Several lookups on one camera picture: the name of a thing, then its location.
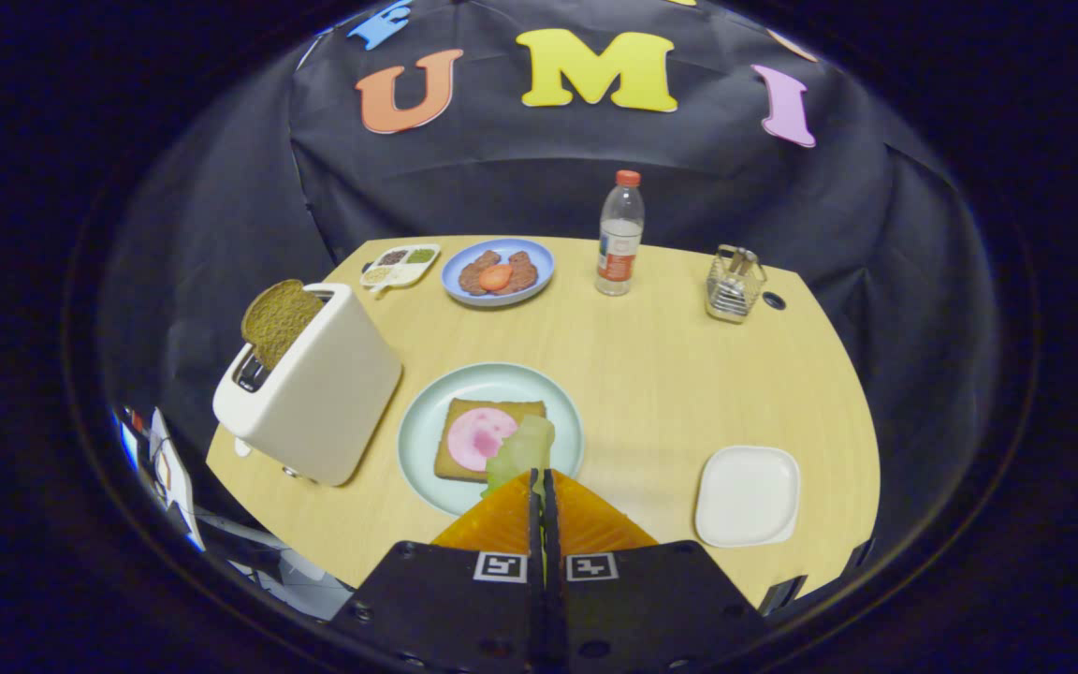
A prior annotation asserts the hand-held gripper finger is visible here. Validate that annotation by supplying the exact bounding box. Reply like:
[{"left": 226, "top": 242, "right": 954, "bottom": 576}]
[
  {"left": 328, "top": 468, "right": 545, "bottom": 674},
  {"left": 544, "top": 468, "right": 769, "bottom": 674}
]

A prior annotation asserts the green lettuce leaf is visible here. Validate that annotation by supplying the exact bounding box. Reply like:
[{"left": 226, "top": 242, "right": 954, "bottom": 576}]
[{"left": 481, "top": 415, "right": 556, "bottom": 497}]

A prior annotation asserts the brown toast slice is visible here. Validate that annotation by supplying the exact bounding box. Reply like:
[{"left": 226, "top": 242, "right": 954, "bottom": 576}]
[{"left": 240, "top": 279, "right": 326, "bottom": 370}]

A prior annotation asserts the tan bread slice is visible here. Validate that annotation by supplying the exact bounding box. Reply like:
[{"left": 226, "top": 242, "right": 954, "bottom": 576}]
[{"left": 433, "top": 398, "right": 547, "bottom": 483}]

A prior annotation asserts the pink ham slice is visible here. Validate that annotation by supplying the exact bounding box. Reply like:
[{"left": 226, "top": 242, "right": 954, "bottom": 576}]
[{"left": 446, "top": 407, "right": 519, "bottom": 473}]

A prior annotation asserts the pale green round plate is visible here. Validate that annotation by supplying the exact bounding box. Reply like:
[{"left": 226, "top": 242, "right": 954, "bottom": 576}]
[{"left": 397, "top": 362, "right": 585, "bottom": 518}]

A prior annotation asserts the white square plate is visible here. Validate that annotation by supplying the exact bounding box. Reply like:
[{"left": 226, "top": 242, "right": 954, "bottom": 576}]
[{"left": 694, "top": 445, "right": 801, "bottom": 549}]

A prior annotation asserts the cream white toaster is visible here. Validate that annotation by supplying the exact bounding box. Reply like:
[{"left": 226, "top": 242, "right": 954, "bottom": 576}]
[{"left": 212, "top": 283, "right": 403, "bottom": 487}]

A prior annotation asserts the blue round plate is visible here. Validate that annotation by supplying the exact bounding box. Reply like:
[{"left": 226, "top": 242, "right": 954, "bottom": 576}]
[{"left": 441, "top": 238, "right": 556, "bottom": 308}]

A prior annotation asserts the brown meat patty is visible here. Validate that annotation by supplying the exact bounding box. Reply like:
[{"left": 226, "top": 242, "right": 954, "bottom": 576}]
[
  {"left": 459, "top": 249, "right": 503, "bottom": 297},
  {"left": 500, "top": 250, "right": 539, "bottom": 294}
]

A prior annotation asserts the white seasoning tray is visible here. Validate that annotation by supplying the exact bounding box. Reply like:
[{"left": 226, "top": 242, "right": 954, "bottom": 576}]
[{"left": 359, "top": 243, "right": 442, "bottom": 293}]

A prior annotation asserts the clear plastic water bottle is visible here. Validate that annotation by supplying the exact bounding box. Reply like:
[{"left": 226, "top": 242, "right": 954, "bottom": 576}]
[{"left": 595, "top": 169, "right": 646, "bottom": 298}]

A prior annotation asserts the metal wire utensil holder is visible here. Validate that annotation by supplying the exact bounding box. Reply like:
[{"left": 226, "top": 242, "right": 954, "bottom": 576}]
[{"left": 705, "top": 244, "right": 768, "bottom": 325}]

